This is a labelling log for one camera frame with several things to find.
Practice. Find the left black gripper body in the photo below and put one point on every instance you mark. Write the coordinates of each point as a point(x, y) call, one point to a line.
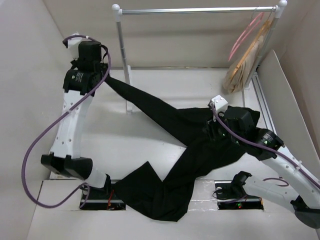
point(100, 70)

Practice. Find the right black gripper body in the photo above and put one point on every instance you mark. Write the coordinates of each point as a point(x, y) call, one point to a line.
point(216, 131)

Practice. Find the black trousers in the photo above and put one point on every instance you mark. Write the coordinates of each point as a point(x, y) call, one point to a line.
point(162, 187)

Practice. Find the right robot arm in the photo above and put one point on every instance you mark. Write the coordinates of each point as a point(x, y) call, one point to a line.
point(302, 194)

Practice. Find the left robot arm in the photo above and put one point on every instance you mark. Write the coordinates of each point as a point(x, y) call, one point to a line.
point(79, 85)

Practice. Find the wooden hanger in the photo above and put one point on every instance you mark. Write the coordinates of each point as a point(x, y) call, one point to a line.
point(266, 25)

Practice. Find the pink hanger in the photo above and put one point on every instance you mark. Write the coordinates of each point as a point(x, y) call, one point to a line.
point(254, 22)

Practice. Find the white cardboard panel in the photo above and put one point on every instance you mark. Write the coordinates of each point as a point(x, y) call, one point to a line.
point(285, 113)

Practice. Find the white metal clothes rack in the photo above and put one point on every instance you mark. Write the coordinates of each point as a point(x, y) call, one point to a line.
point(178, 50)

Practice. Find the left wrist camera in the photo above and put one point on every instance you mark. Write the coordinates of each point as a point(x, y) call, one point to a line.
point(72, 45)

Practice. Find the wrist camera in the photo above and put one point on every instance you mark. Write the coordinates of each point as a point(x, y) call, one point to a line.
point(218, 103)
point(72, 45)

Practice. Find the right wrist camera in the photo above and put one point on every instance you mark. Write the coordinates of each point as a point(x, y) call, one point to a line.
point(218, 103)

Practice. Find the aluminium rail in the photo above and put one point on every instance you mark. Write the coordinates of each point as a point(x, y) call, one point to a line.
point(262, 102)

